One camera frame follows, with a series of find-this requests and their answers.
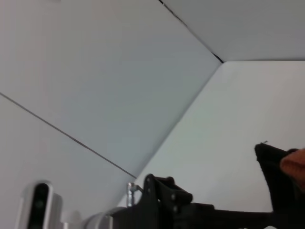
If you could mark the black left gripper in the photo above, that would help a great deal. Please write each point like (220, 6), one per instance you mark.
(143, 214)

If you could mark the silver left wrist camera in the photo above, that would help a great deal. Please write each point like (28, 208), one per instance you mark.
(40, 205)

